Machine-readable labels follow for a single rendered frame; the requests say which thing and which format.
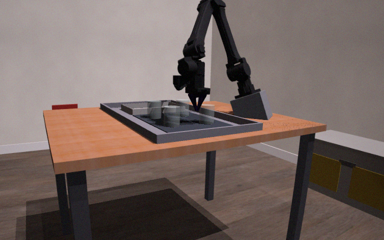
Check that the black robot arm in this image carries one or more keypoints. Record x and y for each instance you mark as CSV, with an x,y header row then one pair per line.
x,y
194,50

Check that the white shallow rectangular tray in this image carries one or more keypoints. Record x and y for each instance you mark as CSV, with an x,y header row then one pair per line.
x,y
141,108

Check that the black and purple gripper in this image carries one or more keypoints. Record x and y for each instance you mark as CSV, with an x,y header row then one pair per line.
x,y
199,93

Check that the clear glass cylinder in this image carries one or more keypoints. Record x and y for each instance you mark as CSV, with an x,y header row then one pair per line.
x,y
206,114
154,109
171,116
184,107

